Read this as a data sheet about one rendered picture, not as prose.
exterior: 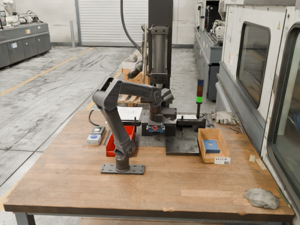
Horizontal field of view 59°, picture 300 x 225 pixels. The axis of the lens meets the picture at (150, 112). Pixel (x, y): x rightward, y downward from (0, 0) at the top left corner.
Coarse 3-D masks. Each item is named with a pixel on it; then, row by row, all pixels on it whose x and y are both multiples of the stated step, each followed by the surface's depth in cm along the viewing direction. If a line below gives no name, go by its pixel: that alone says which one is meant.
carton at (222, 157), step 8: (200, 128) 150; (200, 136) 141; (208, 136) 152; (216, 136) 151; (200, 144) 141; (208, 144) 146; (224, 144) 137; (224, 152) 136; (208, 160) 129; (216, 160) 129; (224, 160) 129
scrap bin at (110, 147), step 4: (128, 128) 156; (132, 128) 156; (128, 132) 157; (132, 132) 148; (112, 136) 149; (132, 136) 145; (108, 140) 139; (112, 140) 150; (108, 144) 138; (112, 144) 146; (108, 148) 139; (112, 148) 142; (108, 152) 134; (112, 152) 134; (108, 156) 135; (112, 156) 135
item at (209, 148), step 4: (204, 140) 150; (208, 140) 150; (212, 140) 150; (204, 144) 146; (212, 144) 146; (216, 144) 146; (208, 148) 142; (212, 148) 142; (216, 148) 142; (208, 152) 138; (212, 152) 138; (216, 152) 138
